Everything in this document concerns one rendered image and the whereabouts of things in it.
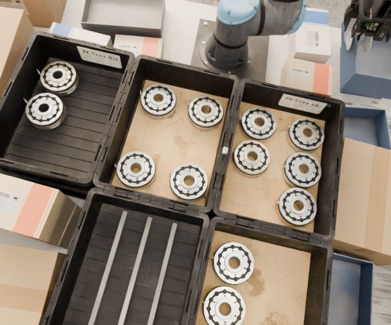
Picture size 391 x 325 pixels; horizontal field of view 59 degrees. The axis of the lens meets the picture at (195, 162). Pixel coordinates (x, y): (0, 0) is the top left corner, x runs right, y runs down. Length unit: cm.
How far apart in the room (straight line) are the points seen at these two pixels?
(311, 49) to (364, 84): 46
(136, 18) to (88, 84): 36
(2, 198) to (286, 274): 72
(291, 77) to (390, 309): 77
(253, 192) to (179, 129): 28
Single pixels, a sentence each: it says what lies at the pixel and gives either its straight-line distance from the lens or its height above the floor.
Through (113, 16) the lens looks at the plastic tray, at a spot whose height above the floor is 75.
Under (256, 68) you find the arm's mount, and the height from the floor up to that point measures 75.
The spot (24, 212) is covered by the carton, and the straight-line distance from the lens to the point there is 90.
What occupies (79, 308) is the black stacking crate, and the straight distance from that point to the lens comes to 94.
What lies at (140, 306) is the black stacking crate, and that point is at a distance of 92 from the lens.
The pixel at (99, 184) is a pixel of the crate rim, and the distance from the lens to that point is 86.
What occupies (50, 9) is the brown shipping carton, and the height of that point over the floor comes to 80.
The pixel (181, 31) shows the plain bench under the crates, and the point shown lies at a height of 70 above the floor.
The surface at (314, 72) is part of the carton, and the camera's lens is 127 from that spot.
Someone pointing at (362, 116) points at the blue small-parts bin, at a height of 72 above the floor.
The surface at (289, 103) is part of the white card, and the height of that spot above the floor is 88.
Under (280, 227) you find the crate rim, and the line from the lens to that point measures 86.
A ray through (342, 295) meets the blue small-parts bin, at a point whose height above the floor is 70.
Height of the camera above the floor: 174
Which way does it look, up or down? 70 degrees down
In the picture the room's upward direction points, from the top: 10 degrees clockwise
